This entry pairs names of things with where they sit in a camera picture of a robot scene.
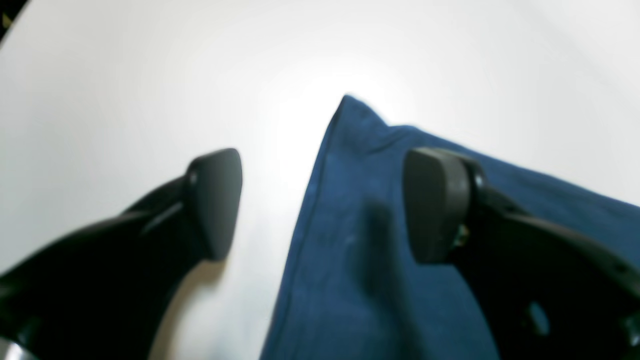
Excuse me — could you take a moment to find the dark blue t-shirt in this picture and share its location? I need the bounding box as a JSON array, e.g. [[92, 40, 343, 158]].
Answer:
[[260, 95, 639, 360]]

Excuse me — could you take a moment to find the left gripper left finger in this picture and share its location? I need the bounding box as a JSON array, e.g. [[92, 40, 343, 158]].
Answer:
[[0, 148, 243, 360]]

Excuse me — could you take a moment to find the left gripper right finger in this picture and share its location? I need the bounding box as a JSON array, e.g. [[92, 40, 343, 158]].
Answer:
[[402, 146, 640, 360]]

